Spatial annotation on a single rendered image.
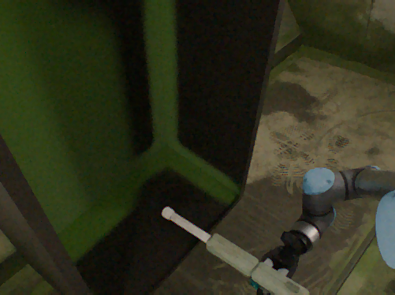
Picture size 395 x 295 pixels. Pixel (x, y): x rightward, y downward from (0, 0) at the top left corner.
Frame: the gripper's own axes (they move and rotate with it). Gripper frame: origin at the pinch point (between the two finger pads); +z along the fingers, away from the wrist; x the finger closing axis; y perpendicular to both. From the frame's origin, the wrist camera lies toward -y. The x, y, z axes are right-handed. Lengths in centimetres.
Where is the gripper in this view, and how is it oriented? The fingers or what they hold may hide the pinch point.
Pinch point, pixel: (262, 284)
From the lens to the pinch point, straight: 107.0
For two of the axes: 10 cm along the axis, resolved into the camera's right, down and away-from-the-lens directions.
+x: -8.0, -4.2, 4.3
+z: -6.0, 5.3, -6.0
